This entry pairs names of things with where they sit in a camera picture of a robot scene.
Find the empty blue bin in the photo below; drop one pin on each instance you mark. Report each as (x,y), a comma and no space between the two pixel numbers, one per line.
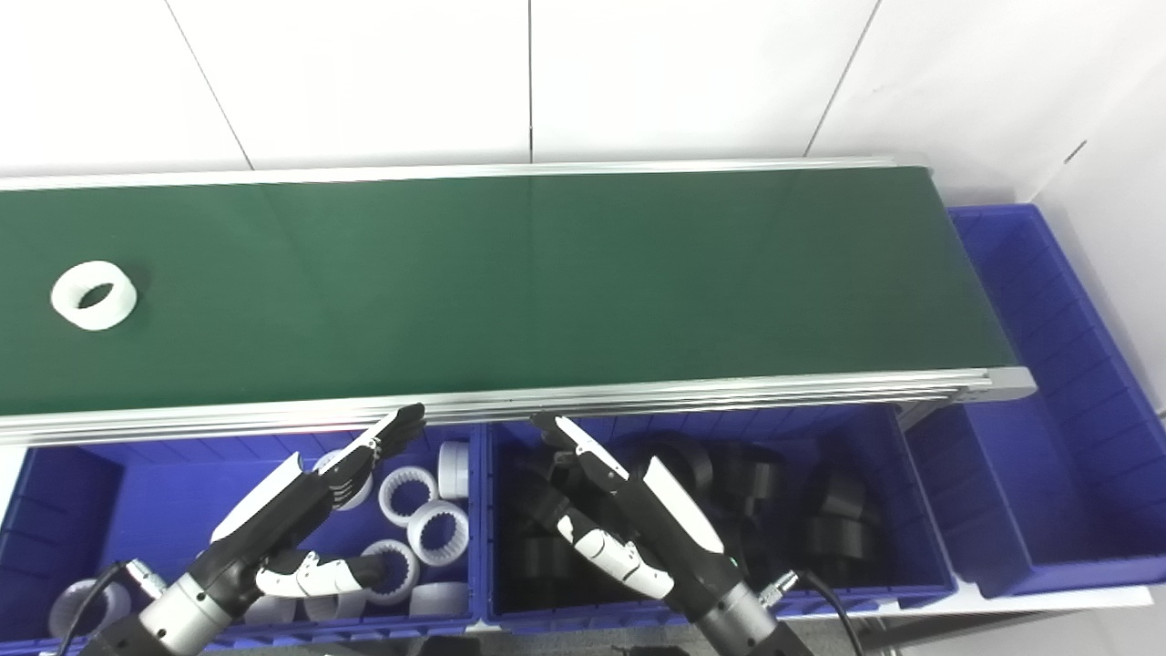
(1038,437)

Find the black robot body part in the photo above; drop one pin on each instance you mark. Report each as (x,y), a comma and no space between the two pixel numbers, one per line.
(442,647)

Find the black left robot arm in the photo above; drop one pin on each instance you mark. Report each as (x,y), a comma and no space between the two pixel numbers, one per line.
(178,620)

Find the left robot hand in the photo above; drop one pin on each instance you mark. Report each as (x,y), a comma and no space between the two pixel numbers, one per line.
(264,510)

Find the blue bin with white parts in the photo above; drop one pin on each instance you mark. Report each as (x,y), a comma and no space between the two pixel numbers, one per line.
(173,501)

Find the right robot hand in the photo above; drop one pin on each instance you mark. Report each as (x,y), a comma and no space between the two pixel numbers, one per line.
(679,519)

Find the green conveyor belt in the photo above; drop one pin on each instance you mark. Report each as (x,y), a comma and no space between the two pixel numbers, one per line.
(638,397)
(547,282)

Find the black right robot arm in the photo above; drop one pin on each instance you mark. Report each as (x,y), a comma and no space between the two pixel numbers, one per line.
(742,629)

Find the blue bin with black parts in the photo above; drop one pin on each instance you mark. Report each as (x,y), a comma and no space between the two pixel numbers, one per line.
(897,510)

